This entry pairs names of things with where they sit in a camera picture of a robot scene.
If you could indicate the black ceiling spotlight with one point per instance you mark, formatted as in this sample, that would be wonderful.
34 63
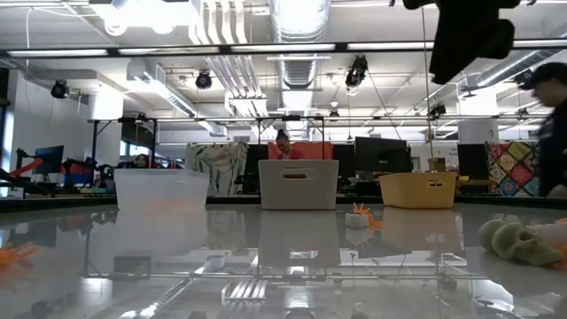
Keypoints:
333 114
59 89
518 76
356 71
438 110
204 80

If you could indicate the orange plastic spider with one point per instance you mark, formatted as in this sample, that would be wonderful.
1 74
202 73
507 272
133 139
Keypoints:
365 210
17 254
563 262

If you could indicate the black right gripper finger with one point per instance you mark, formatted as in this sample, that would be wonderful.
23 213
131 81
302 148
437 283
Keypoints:
445 64

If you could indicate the red robot arm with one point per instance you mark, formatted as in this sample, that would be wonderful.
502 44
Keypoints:
26 167

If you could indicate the large black monitor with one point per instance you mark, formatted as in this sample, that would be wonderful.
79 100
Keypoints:
381 155

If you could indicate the small black monitor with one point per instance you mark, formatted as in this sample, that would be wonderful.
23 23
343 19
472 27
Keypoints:
49 159

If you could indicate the black hanging screen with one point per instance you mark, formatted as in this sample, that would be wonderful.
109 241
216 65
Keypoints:
137 133

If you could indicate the brown cardboard box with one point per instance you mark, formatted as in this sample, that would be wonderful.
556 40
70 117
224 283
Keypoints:
437 165

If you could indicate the colourful patchwork quilt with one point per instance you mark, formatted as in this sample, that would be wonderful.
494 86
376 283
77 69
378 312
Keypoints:
514 168

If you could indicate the yellow plastic basket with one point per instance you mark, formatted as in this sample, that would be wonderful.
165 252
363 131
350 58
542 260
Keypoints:
416 192

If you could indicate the orange hanging cloth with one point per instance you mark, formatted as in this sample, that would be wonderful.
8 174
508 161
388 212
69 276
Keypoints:
319 150

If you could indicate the clear plastic bin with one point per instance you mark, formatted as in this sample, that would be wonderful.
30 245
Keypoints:
161 188

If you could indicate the black metal workstation frame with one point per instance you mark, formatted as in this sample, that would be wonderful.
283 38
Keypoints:
94 146

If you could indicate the white LED light strip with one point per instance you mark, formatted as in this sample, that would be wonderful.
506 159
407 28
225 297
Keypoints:
390 45
57 52
540 44
283 47
177 50

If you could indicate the white rectangular air duct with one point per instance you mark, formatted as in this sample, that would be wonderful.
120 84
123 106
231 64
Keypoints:
173 99

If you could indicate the pale green plastic skull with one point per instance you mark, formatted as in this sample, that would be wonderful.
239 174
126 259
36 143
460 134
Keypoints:
525 246
487 235

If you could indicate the person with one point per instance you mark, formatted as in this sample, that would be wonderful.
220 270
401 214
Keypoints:
142 160
553 146
284 148

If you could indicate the grey plastic bin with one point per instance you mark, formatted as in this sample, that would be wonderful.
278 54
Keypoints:
299 190

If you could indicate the white ceiling pipe bundle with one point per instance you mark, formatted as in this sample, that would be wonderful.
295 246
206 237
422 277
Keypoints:
239 84

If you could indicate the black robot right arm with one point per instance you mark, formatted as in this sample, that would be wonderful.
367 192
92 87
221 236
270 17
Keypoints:
465 3

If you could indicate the red and blue equipment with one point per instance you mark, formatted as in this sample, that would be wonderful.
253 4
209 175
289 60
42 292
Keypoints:
77 170

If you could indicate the silver round ventilation duct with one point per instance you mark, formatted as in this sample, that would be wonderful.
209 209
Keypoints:
299 71
531 59

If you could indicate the leaf print hanging cloth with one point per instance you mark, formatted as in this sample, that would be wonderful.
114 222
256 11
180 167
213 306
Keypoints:
217 168

